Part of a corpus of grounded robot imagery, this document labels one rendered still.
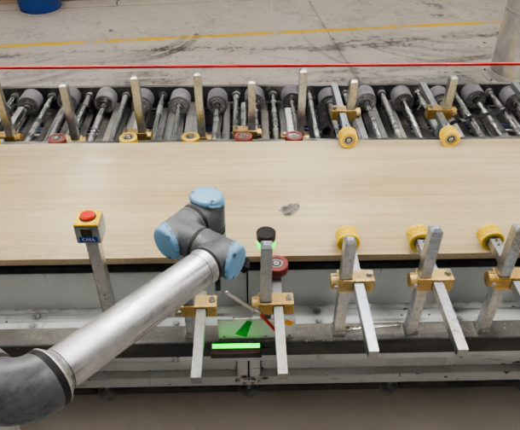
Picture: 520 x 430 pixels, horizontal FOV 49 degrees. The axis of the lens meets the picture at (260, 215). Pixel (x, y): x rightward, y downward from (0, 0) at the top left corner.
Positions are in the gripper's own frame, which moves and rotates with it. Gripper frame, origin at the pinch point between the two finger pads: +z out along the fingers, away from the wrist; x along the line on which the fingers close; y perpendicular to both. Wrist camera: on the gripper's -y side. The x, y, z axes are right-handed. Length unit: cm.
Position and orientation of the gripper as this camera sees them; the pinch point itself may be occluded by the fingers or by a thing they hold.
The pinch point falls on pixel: (220, 291)
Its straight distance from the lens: 172.1
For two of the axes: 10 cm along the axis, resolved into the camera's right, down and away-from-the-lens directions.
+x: 0.3, 6.3, -7.8
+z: -0.1, 7.8, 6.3
